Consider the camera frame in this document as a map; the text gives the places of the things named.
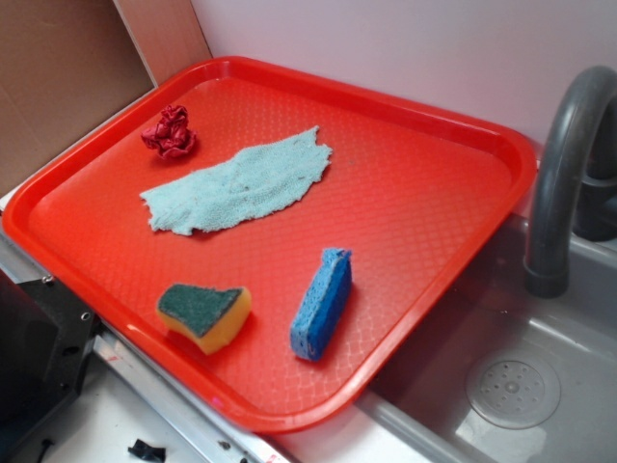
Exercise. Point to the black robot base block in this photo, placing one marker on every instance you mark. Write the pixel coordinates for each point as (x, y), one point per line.
(47, 336)

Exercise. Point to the blue sponge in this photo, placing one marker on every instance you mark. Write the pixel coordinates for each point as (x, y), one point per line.
(322, 306)

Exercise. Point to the yellow green scrub sponge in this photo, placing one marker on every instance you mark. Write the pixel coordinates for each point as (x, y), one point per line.
(209, 317)

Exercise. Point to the red plastic tray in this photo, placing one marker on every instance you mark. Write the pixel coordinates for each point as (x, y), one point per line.
(412, 191)

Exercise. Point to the light blue cloth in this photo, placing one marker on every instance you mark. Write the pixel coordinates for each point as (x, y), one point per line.
(256, 182)

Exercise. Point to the crumpled red foil ball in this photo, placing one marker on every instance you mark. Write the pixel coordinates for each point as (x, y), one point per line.
(171, 137)

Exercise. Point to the grey plastic sink basin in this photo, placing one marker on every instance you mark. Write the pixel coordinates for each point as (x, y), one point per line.
(420, 393)

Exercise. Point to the round sink drain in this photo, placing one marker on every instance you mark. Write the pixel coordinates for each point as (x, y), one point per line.
(513, 389)

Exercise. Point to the grey toy faucet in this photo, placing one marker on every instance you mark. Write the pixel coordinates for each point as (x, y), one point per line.
(575, 189)

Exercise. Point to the black tape scrap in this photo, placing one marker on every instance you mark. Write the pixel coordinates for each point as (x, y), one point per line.
(146, 452)

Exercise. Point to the brown cardboard panel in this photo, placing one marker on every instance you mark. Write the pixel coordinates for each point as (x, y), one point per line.
(68, 66)

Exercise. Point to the silver metal rail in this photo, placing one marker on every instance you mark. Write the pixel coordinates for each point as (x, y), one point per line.
(126, 399)

